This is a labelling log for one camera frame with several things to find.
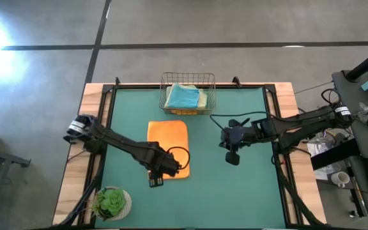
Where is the black monitor pole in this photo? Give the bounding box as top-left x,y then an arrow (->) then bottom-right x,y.
345,43 -> 368,82

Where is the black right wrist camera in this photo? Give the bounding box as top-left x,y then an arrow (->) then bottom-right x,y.
224,150 -> 241,166

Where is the black desk leg bar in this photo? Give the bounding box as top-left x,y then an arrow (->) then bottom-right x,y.
310,137 -> 361,171

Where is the white mug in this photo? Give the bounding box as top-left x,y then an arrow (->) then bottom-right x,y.
330,171 -> 351,189

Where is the dark wire basket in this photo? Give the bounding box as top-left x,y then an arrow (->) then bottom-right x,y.
158,72 -> 217,116

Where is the light green microfiber towel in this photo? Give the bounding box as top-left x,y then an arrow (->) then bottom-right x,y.
164,83 -> 208,110

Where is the teal microfiber towel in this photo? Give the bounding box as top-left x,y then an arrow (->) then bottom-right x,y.
165,82 -> 201,109

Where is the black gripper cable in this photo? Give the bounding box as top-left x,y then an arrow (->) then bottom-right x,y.
165,146 -> 192,171
209,111 -> 277,132

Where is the black metal rig frame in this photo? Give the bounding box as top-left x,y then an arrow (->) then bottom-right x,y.
52,75 -> 335,230

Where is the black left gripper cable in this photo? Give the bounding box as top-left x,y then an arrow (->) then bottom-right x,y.
165,146 -> 192,171

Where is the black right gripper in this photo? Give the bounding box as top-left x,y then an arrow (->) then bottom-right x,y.
219,117 -> 254,151

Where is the grey side desk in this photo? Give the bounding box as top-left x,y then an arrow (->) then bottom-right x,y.
332,69 -> 368,230

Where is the potted green succulent plant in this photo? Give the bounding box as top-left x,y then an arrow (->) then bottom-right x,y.
91,186 -> 133,222

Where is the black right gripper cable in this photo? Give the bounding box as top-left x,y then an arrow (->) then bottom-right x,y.
209,111 -> 277,132

